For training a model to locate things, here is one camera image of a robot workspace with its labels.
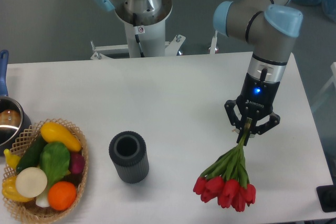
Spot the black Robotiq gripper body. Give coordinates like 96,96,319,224
236,73,280,123

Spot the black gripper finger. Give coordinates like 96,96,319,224
244,112,280,146
224,100,242,134

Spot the red tulip bouquet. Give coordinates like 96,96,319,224
193,119,256,212

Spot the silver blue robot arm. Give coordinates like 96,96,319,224
94,0,303,144

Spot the dark grey ribbed vase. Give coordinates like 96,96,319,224
109,131,149,184

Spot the black device at edge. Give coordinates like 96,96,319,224
316,185,335,212

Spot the purple red radish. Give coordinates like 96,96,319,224
69,152,86,175

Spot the yellow squash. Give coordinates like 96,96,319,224
40,122,82,152

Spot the green lettuce leaf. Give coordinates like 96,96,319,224
40,142,70,189

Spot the orange fruit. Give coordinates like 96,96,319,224
47,181,77,211

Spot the green cucumber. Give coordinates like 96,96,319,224
16,135,47,174

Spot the white leek stalk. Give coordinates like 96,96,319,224
35,188,50,208

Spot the white round onion slice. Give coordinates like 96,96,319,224
15,167,47,198

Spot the woven wicker basket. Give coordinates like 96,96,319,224
1,119,89,223

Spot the yellow bell pepper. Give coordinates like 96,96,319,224
2,176,34,202

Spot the white frame at right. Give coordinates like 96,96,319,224
310,62,335,113

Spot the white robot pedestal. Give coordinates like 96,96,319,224
90,22,221,60

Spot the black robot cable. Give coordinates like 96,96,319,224
132,13,145,58

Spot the blue handled saucepan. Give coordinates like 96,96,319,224
1,50,31,157

